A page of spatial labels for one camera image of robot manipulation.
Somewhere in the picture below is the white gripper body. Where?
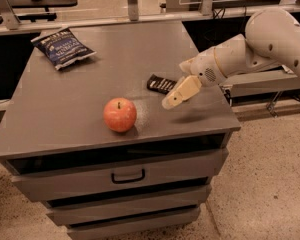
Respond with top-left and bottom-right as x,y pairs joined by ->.
179,48 -> 226,87

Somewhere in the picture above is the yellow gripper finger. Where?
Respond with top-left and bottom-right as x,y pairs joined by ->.
162,75 -> 202,110

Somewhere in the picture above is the black rxbar chocolate bar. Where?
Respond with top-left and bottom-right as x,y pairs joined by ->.
147,74 -> 176,95

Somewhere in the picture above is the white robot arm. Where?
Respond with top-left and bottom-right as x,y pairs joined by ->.
162,8 -> 300,110

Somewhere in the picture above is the red apple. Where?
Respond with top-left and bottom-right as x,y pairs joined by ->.
103,98 -> 137,133

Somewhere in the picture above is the grey drawer cabinet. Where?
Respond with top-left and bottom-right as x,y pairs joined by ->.
0,22 -> 239,240

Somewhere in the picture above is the blue chip bag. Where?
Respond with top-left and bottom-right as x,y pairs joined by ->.
31,28 -> 96,70

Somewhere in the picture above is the black hanging cable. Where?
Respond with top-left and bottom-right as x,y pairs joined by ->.
211,6 -> 248,52

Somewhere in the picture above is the black drawer handle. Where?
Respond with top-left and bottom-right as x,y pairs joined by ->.
111,169 -> 146,184

